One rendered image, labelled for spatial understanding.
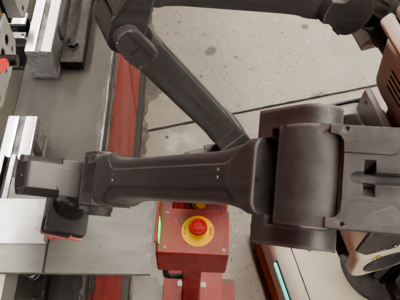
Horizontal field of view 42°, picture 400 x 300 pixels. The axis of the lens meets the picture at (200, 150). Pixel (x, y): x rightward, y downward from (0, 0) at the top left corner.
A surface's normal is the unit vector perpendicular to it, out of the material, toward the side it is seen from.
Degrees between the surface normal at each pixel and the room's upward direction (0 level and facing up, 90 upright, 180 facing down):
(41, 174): 34
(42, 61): 90
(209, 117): 78
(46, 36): 0
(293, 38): 0
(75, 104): 0
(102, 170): 58
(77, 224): 27
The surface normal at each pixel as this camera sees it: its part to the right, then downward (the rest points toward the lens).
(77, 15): 0.03, -0.53
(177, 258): -0.04, 0.85
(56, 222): 0.48, -0.45
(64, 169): 0.48, -0.07
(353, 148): -0.16, -0.15
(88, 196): -0.81, -0.15
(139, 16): 0.38, 0.68
